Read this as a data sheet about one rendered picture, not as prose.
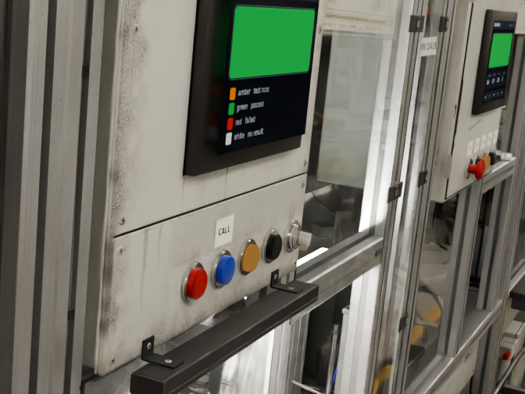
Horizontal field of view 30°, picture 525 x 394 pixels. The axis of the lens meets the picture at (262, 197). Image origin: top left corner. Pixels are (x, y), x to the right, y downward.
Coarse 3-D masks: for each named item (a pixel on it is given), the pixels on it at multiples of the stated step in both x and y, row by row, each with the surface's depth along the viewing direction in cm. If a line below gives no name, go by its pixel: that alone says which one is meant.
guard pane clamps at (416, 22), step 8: (416, 16) 150; (424, 16) 154; (416, 24) 150; (440, 24) 163; (424, 176) 172; (400, 184) 158; (392, 192) 155; (400, 192) 159; (392, 200) 156; (400, 320) 174; (400, 328) 175
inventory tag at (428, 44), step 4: (424, 40) 157; (428, 40) 159; (432, 40) 161; (436, 40) 163; (424, 44) 157; (428, 44) 160; (432, 44) 162; (420, 48) 156; (424, 48) 158; (428, 48) 160; (432, 48) 162; (420, 52) 156; (424, 52) 158; (428, 52) 160; (432, 52) 162
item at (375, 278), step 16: (416, 0) 149; (416, 32) 152; (400, 128) 154; (400, 160) 157; (384, 240) 157; (384, 256) 158; (384, 272) 160; (352, 288) 160; (368, 288) 159; (384, 288) 162; (352, 304) 160; (368, 304) 159; (288, 320) 123; (352, 320) 161; (368, 320) 160; (352, 336) 161; (368, 336) 160; (352, 352) 162; (368, 352) 160; (272, 368) 121; (368, 368) 161; (272, 384) 122; (368, 384) 163
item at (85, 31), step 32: (96, 0) 74; (448, 0) 166; (96, 32) 75; (96, 64) 75; (96, 96) 76; (64, 128) 73; (96, 128) 77; (64, 160) 74; (64, 192) 75; (64, 224) 75; (416, 224) 174; (64, 256) 76; (64, 288) 77; (64, 320) 78; (64, 352) 78; (288, 352) 174; (64, 384) 80; (288, 384) 177
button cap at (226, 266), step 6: (222, 258) 99; (228, 258) 99; (222, 264) 98; (228, 264) 99; (234, 264) 101; (222, 270) 98; (228, 270) 99; (222, 276) 98; (228, 276) 100; (222, 282) 99; (228, 282) 100
